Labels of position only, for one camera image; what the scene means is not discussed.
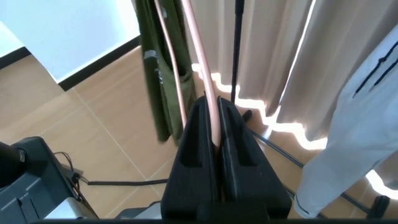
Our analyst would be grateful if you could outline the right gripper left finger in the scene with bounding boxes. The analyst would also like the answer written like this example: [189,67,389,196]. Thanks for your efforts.
[160,96,222,218]

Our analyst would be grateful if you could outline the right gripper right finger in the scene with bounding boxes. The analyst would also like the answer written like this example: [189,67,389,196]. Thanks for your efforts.
[217,97,292,218]

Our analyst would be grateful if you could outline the beige curtain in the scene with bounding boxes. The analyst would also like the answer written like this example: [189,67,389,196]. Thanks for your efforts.
[183,0,398,191]

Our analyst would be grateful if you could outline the green short-sleeved shirt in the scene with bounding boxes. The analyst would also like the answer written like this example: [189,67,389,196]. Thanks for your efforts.
[135,0,198,146]

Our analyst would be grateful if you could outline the pale grey shorts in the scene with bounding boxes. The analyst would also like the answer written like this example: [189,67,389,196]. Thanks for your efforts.
[294,24,398,219]

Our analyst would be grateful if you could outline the black clothes rack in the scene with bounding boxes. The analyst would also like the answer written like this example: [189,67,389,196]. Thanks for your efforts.
[230,0,391,219]

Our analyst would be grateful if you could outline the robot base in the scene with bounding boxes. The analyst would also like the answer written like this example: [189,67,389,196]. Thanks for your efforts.
[0,136,162,220]

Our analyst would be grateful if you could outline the pink clothes hanger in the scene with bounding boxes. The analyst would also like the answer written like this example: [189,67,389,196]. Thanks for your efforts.
[154,0,222,147]

